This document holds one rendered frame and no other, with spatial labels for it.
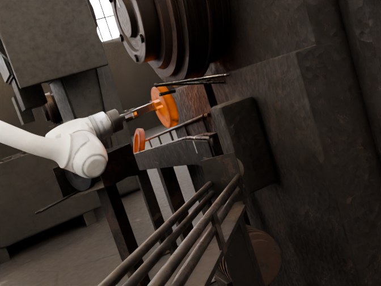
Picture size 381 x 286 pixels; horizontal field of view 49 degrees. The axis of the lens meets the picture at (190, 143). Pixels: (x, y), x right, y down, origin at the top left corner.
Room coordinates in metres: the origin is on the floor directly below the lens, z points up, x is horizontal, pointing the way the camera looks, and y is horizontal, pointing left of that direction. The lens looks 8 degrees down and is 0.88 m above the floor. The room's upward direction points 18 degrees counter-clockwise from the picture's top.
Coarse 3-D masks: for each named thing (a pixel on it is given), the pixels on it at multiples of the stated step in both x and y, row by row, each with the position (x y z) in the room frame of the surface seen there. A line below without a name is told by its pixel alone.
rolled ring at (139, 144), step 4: (140, 128) 2.34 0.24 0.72; (136, 132) 2.36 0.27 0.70; (140, 132) 2.29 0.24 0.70; (144, 132) 2.30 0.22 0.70; (136, 136) 2.38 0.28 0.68; (140, 136) 2.27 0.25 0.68; (144, 136) 2.27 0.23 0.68; (136, 140) 2.39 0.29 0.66; (140, 140) 2.26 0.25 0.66; (144, 140) 2.26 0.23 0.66; (136, 144) 2.40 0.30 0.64; (140, 144) 2.25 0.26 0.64; (144, 144) 2.26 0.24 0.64; (136, 148) 2.39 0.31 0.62; (140, 148) 2.25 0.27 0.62; (144, 148) 2.26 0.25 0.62; (136, 152) 2.37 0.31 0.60
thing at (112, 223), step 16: (128, 144) 1.69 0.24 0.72; (112, 160) 1.60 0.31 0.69; (128, 160) 1.67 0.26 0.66; (64, 176) 1.72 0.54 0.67; (112, 176) 1.58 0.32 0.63; (128, 176) 1.74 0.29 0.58; (64, 192) 1.70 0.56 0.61; (80, 192) 1.69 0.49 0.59; (112, 192) 1.66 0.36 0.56; (112, 208) 1.64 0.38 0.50; (112, 224) 1.66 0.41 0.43; (128, 224) 1.68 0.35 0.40; (128, 240) 1.66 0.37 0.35; (128, 272) 1.67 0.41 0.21
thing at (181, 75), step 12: (180, 0) 1.08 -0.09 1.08; (192, 0) 1.09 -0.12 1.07; (180, 12) 1.10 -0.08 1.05; (192, 12) 1.10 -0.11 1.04; (204, 12) 1.11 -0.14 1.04; (192, 24) 1.11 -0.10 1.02; (204, 24) 1.12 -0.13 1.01; (192, 36) 1.12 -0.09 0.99; (204, 36) 1.14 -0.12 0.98; (192, 48) 1.14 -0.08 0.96; (204, 48) 1.16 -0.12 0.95; (192, 60) 1.17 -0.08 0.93; (204, 60) 1.20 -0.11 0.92; (180, 72) 1.23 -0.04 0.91; (192, 72) 1.23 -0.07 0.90
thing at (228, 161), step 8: (232, 152) 0.83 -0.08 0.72; (208, 160) 0.84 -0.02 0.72; (216, 160) 0.84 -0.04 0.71; (224, 160) 0.83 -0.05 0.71; (232, 160) 0.83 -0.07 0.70; (208, 168) 0.84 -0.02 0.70; (216, 168) 0.84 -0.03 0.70; (224, 168) 0.83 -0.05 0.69; (232, 168) 0.83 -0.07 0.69; (208, 176) 0.84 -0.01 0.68; (216, 176) 0.84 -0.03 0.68; (224, 176) 0.83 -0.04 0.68; (232, 176) 0.83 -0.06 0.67; (216, 184) 0.84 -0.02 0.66; (224, 184) 0.83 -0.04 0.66; (216, 192) 0.84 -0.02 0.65; (232, 192) 0.83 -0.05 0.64; (240, 200) 0.82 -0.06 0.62; (248, 200) 0.82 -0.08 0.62
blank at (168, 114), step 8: (152, 88) 1.49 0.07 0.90; (160, 88) 1.44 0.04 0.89; (152, 96) 1.52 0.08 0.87; (160, 96) 1.43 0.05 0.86; (168, 96) 1.42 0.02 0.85; (168, 104) 1.41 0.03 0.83; (160, 112) 1.50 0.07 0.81; (168, 112) 1.41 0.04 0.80; (176, 112) 1.42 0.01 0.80; (160, 120) 1.53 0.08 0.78; (168, 120) 1.44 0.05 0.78; (176, 120) 1.44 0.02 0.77
